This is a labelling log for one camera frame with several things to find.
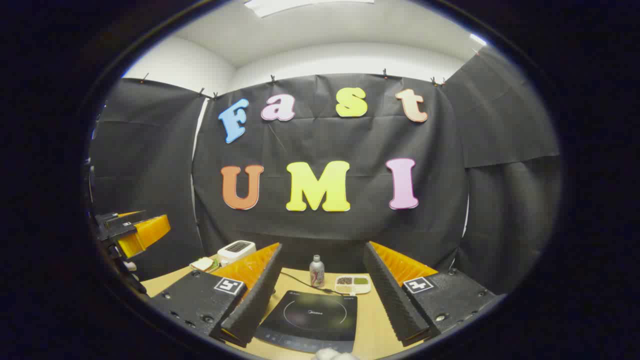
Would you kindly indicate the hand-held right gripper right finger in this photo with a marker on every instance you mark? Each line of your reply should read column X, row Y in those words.
column 390, row 295

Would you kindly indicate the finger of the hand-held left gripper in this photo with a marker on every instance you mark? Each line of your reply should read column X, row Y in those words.
column 117, row 219
column 145, row 234

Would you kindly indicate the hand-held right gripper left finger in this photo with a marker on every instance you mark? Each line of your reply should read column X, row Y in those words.
column 255, row 300

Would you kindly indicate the black induction cooktop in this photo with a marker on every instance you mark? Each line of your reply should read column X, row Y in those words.
column 310, row 325

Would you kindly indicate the white divided bean tray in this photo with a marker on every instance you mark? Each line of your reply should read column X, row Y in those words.
column 352, row 285

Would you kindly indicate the white toaster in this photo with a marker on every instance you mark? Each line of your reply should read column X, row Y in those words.
column 235, row 252

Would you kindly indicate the green plate with bread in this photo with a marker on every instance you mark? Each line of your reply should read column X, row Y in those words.
column 202, row 264

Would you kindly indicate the silver drink bottle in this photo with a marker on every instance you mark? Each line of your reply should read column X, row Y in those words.
column 317, row 274

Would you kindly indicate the ceiling light panel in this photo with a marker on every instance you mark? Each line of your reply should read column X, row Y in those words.
column 300, row 5

